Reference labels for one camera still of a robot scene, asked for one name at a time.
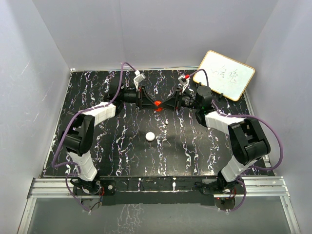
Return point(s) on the aluminium frame rail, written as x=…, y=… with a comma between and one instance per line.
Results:
x=254, y=186

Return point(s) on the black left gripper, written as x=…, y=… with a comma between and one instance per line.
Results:
x=146, y=102

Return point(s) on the yellow framed whiteboard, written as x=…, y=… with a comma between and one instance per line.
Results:
x=224, y=75

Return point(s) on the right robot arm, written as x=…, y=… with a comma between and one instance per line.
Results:
x=248, y=141

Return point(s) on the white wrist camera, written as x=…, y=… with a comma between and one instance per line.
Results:
x=139, y=77
x=184, y=81

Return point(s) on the orange charging case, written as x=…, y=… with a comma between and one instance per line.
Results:
x=157, y=103

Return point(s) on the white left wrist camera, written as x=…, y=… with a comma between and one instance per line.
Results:
x=139, y=77

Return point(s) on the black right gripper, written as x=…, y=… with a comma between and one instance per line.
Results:
x=170, y=104

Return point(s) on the white round charging case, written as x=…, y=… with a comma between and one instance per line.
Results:
x=150, y=136

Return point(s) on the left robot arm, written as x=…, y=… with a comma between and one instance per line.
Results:
x=78, y=135

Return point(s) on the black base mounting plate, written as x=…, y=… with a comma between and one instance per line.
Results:
x=157, y=190

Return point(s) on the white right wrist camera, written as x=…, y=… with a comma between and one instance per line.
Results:
x=184, y=81

